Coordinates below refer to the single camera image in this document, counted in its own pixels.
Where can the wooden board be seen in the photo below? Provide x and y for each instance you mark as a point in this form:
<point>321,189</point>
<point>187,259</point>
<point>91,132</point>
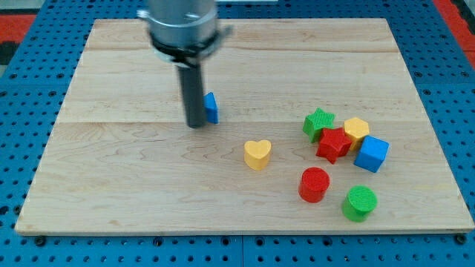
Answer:
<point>121,161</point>

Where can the red cylinder block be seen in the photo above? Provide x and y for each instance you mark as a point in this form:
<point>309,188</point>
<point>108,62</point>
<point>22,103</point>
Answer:
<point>314,184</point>

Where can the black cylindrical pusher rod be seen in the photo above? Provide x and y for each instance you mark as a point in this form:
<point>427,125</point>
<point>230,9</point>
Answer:
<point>191,85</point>

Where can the green star block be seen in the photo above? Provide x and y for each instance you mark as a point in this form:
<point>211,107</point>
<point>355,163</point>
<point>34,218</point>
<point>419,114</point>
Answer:
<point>315,122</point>

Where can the blue cube block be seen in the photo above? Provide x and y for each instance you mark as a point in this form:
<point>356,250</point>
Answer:
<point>372,153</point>

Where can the red star block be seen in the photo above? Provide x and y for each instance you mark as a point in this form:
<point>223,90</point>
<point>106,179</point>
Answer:
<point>333,143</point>

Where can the blue triangle block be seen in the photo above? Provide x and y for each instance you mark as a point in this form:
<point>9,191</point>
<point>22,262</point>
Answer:
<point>211,108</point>

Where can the yellow heart block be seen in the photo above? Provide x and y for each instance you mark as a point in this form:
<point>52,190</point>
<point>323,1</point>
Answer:
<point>257,154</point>

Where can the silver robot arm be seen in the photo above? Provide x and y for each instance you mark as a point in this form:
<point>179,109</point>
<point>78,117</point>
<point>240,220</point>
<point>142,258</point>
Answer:
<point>184,33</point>

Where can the green cylinder block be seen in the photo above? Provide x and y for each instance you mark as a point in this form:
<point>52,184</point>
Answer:
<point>359,203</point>

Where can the yellow hexagon block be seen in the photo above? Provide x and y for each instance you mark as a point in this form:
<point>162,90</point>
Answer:
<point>356,130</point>

